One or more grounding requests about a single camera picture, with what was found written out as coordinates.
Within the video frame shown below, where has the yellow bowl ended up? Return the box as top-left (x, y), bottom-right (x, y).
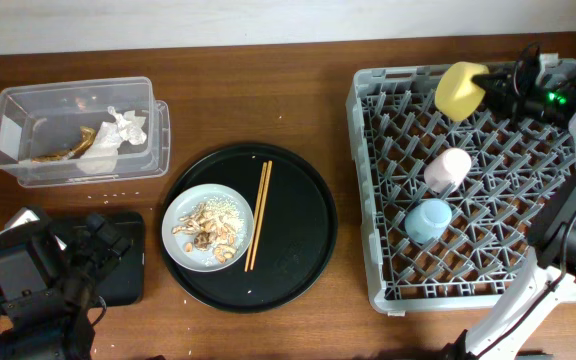
top-left (435, 62), bottom-right (489, 122)

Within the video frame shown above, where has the pink cup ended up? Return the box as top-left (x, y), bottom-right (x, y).
top-left (424, 148), bottom-right (472, 193)

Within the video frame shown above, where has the blue cup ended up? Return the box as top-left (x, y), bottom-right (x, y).
top-left (404, 199), bottom-right (452, 244)

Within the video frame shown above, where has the grey plate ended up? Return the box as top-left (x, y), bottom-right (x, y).
top-left (161, 184), bottom-right (253, 273)

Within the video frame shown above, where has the white napkin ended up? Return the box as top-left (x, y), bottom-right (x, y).
top-left (78, 106), bottom-right (147, 174)

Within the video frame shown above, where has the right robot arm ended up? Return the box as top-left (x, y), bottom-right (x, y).
top-left (435, 52), bottom-right (576, 359)

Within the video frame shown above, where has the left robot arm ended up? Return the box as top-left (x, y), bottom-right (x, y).
top-left (0, 206), bottom-right (133, 360)

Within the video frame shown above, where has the grey dishwasher rack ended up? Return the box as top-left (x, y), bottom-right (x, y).
top-left (346, 65), bottom-right (575, 316)

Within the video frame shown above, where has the clear plastic waste bin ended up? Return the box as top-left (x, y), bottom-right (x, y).
top-left (0, 77), bottom-right (171, 188)

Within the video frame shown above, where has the food scraps pile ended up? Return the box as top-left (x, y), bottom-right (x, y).
top-left (171, 198), bottom-right (244, 264)

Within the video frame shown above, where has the black rectangular tray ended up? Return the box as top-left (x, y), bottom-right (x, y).
top-left (51, 211), bottom-right (145, 307)

